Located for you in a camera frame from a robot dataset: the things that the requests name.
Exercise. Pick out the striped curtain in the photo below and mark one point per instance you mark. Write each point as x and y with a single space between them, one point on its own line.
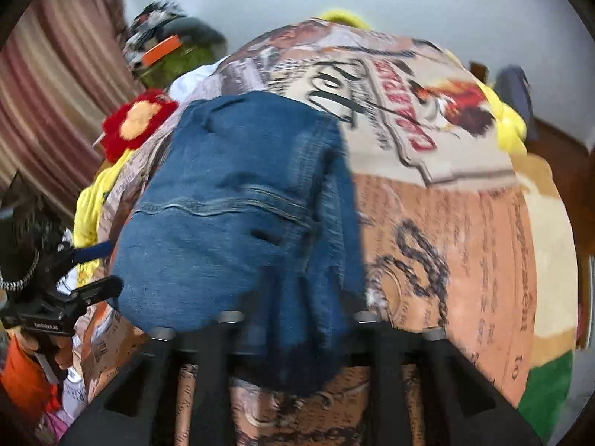
60 93

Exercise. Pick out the yellow cloth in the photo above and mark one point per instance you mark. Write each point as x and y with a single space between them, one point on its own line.
90 209

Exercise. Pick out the blue denim jacket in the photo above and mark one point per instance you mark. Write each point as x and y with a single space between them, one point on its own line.
232 204

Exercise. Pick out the black white patterned bag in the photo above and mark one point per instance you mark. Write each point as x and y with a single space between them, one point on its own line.
148 32

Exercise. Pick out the small wooden chair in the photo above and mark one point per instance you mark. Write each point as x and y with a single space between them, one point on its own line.
479 72

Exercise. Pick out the green cloth pile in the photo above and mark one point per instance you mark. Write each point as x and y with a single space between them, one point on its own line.
190 53

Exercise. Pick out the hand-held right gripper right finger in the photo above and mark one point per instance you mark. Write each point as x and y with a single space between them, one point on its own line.
388 371

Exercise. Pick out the red plush flower toy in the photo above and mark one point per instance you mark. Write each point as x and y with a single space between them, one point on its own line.
137 121

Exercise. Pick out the printed blanket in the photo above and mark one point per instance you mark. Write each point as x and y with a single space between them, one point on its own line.
441 223

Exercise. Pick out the person's left hand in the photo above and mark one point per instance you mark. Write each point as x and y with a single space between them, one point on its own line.
62 353

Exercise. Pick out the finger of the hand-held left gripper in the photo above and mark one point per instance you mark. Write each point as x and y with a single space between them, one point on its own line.
100 289
93 251

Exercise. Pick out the grey purple backpack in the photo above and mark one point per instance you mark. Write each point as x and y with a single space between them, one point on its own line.
513 95

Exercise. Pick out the orange sleeved left forearm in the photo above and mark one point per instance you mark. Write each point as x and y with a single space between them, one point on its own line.
23 381

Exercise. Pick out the white pillow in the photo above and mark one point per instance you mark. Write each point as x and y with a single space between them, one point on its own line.
197 79

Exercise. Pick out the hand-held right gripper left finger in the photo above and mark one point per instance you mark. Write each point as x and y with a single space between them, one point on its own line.
211 371

